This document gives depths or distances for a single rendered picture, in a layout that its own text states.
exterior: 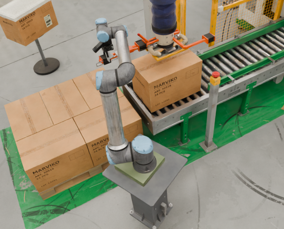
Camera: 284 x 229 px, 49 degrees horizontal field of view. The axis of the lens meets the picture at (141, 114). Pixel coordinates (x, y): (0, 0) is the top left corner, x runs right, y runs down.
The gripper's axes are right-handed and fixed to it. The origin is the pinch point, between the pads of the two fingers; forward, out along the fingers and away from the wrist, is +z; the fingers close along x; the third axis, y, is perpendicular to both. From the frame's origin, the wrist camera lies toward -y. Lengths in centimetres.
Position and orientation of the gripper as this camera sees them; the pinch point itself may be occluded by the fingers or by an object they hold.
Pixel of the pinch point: (106, 58)
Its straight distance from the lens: 276.9
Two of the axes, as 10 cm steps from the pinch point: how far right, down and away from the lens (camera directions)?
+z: 0.9, 6.8, 7.3
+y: 8.8, -4.0, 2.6
